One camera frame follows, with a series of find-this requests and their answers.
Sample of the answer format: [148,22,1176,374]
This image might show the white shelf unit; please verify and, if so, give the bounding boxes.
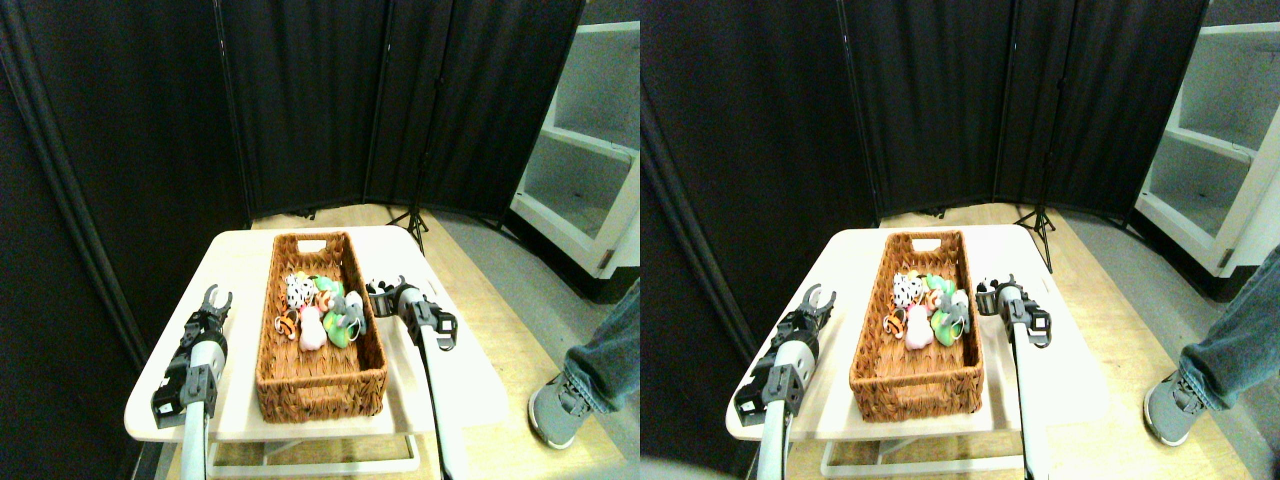
[1133,24,1280,279]
[508,24,640,281]

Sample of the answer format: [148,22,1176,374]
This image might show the person's legs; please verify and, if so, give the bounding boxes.
[527,285,640,451]
[1143,245,1280,448]

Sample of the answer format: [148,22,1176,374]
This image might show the black tripod stand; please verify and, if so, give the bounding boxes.
[386,203,431,259]
[1013,203,1057,276]

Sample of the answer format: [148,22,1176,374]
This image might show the low white table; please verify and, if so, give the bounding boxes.
[726,225,1111,477]
[124,226,509,477]

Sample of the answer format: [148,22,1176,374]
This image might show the brown wicker basket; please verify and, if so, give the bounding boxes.
[255,232,389,423]
[850,230,986,421]

